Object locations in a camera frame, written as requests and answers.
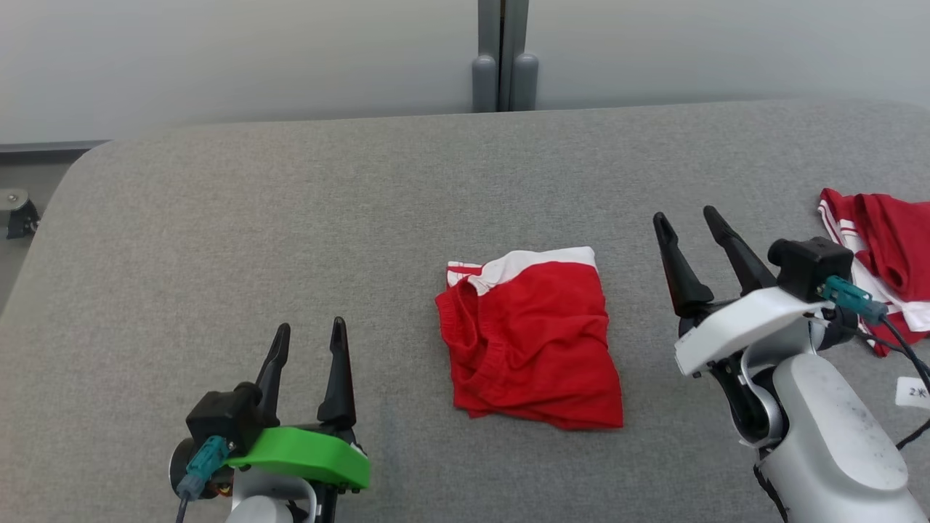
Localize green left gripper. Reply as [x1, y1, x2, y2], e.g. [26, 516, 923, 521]
[225, 317, 371, 495]

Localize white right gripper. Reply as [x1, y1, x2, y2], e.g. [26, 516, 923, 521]
[652, 206, 827, 377]

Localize red jersey with white stripes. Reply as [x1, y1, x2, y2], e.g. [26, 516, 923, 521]
[817, 187, 930, 358]

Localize red shorts with white trim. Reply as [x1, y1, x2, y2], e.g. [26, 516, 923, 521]
[434, 247, 624, 431]

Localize grey fabric covered table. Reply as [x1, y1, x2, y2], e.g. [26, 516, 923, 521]
[0, 98, 930, 523]

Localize white paper label tag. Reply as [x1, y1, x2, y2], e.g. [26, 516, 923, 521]
[895, 376, 930, 409]

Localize black caster wheel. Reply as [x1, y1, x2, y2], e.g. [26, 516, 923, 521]
[0, 189, 41, 240]

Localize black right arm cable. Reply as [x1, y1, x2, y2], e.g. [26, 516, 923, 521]
[820, 276, 930, 451]

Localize grey metal partition post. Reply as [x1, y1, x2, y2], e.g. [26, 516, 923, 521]
[471, 0, 540, 113]

